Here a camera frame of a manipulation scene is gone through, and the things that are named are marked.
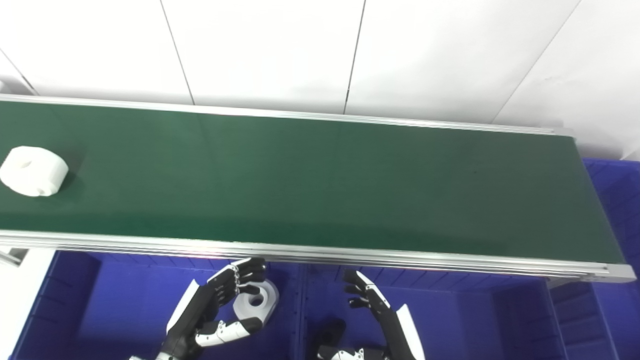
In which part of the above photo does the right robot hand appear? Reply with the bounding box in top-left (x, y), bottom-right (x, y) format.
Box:
top-left (317, 269), bottom-right (427, 360)

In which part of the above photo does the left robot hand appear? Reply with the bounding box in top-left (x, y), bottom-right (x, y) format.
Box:
top-left (159, 257), bottom-right (268, 360)

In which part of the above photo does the white cylindrical part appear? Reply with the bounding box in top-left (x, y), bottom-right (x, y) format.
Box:
top-left (0, 145), bottom-right (70, 198)

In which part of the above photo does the blue plastic bin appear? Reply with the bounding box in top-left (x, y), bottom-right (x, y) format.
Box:
top-left (549, 158), bottom-right (640, 360)
top-left (9, 250), bottom-right (304, 360)
top-left (299, 264), bottom-right (555, 360)

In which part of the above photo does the green conveyor belt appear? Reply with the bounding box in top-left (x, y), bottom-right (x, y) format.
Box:
top-left (0, 100), bottom-right (626, 265)
top-left (0, 93), bottom-right (637, 286)

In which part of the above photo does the white ring part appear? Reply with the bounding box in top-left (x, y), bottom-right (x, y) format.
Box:
top-left (231, 279), bottom-right (280, 325)

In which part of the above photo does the grey conveyor support bracket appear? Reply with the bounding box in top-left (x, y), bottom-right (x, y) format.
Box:
top-left (0, 247), bottom-right (29, 267)

